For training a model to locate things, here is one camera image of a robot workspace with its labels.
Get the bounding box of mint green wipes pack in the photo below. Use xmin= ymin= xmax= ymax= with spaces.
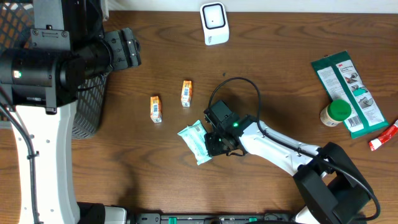
xmin=178 ymin=120 xmax=211 ymax=166

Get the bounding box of orange small carton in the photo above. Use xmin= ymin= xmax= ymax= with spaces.
xmin=150 ymin=96 xmax=162 ymax=123
xmin=181 ymin=80 xmax=193 ymax=107

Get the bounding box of green lid spice jar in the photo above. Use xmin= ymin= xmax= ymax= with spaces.
xmin=320 ymin=99 xmax=352 ymax=127

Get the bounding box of green 3M glove package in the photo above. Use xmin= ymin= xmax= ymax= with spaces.
xmin=311 ymin=51 xmax=389 ymax=139

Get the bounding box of red snack stick packet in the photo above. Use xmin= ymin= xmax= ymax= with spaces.
xmin=369 ymin=121 xmax=397 ymax=151

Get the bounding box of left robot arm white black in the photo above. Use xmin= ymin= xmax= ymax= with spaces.
xmin=1 ymin=1 xmax=141 ymax=223

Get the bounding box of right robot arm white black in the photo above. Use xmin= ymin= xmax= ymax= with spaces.
xmin=204 ymin=100 xmax=374 ymax=223

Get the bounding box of white barcode scanner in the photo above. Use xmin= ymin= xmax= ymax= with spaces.
xmin=200 ymin=2 xmax=229 ymax=46

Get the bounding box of grey plastic mesh basket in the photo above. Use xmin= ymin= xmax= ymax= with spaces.
xmin=1 ymin=1 xmax=108 ymax=139

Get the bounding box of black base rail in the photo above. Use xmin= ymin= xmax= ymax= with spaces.
xmin=131 ymin=213 xmax=295 ymax=224

